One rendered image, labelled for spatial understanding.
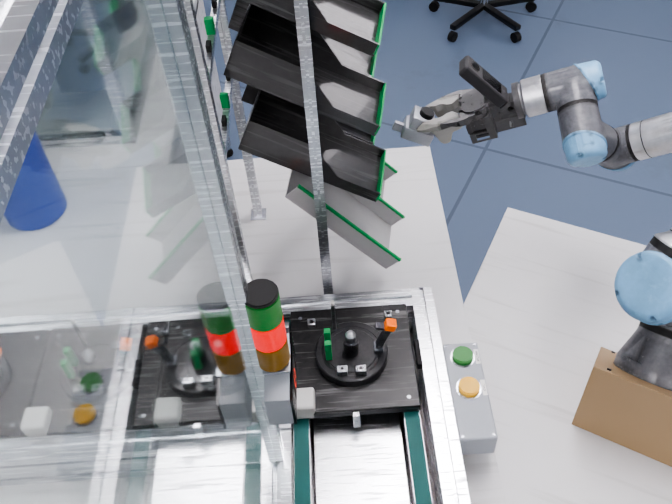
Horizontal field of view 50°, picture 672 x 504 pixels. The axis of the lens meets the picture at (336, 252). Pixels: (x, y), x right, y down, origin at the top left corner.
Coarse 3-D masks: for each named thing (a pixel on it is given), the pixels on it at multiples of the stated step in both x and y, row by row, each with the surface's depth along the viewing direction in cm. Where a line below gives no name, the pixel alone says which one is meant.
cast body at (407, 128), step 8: (416, 112) 146; (424, 112) 145; (432, 112) 146; (408, 120) 149; (416, 120) 145; (424, 120) 145; (392, 128) 150; (400, 128) 150; (408, 128) 147; (416, 128) 147; (408, 136) 149; (416, 136) 148; (424, 136) 148; (432, 136) 148; (424, 144) 150
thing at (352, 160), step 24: (264, 96) 138; (264, 120) 139; (288, 120) 142; (240, 144) 131; (264, 144) 130; (288, 144) 130; (336, 144) 143; (360, 144) 144; (336, 168) 139; (360, 168) 141; (360, 192) 136
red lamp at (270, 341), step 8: (280, 328) 98; (256, 336) 98; (264, 336) 98; (272, 336) 98; (280, 336) 99; (256, 344) 100; (264, 344) 99; (272, 344) 99; (280, 344) 100; (264, 352) 101
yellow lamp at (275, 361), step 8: (256, 352) 102; (272, 352) 101; (280, 352) 102; (288, 352) 104; (264, 360) 102; (272, 360) 102; (280, 360) 103; (288, 360) 105; (264, 368) 104; (272, 368) 104; (280, 368) 104
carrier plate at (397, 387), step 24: (312, 312) 148; (336, 312) 148; (360, 312) 147; (312, 336) 144; (408, 336) 143; (312, 360) 140; (408, 360) 139; (312, 384) 136; (336, 384) 136; (384, 384) 136; (408, 384) 135; (336, 408) 133; (360, 408) 132; (384, 408) 132; (408, 408) 133
